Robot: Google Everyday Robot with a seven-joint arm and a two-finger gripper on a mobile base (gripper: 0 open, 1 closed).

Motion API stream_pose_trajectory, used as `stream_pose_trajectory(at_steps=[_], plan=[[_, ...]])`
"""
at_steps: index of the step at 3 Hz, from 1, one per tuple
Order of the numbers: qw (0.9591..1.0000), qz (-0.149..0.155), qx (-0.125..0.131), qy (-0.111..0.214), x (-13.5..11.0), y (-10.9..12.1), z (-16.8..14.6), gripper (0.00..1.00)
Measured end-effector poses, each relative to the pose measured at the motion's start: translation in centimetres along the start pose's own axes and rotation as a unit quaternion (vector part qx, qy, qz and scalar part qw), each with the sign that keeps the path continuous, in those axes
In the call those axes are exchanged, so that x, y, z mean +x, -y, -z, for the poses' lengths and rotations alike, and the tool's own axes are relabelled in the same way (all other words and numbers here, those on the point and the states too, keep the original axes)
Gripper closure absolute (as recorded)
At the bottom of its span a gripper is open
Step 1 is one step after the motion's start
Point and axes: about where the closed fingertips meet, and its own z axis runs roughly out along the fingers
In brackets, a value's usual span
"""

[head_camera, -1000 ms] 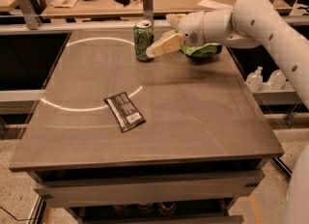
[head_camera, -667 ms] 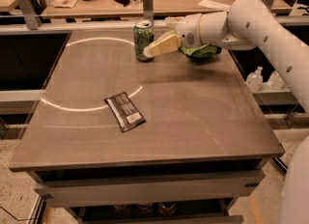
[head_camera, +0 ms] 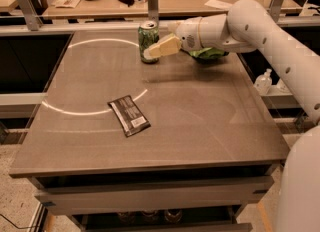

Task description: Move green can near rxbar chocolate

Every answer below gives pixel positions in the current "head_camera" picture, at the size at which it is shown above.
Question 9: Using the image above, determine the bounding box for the metal bracket post middle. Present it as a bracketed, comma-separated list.
[147, 0, 159, 24]

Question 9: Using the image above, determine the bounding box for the black rxbar chocolate wrapper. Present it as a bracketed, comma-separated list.
[108, 95, 151, 137]

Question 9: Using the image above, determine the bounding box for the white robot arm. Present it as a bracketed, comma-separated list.
[144, 0, 320, 232]

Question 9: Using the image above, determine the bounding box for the green soda can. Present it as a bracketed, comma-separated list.
[138, 20, 159, 64]

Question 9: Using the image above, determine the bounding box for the metal bracket post left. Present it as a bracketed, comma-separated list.
[17, 0, 42, 31]

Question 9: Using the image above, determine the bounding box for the grey table drawer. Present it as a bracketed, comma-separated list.
[36, 176, 273, 215]

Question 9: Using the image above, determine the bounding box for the small paper card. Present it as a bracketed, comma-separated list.
[54, 0, 81, 8]

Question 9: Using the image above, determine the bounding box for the green chip bag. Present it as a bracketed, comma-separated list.
[189, 47, 228, 60]

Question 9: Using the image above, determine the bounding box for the clear plastic bottle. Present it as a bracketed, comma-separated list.
[276, 79, 290, 93]
[254, 69, 272, 96]

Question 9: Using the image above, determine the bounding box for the white paper sheet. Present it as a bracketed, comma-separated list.
[205, 0, 232, 10]

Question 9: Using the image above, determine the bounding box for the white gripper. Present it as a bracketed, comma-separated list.
[143, 17, 201, 60]

